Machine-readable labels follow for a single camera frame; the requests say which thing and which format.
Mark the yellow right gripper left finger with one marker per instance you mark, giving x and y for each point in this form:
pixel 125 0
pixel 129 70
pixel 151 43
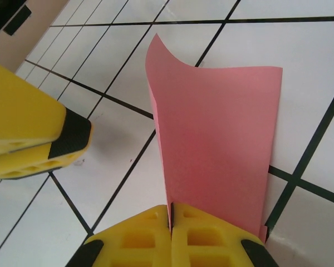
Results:
pixel 161 247

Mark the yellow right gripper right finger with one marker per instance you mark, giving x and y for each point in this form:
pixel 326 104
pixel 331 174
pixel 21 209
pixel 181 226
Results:
pixel 181 250

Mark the pink square cloth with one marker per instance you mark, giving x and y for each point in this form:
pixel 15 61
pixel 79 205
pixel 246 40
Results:
pixel 217 133

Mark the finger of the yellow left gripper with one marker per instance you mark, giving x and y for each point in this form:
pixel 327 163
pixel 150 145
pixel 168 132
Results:
pixel 25 111
pixel 22 164

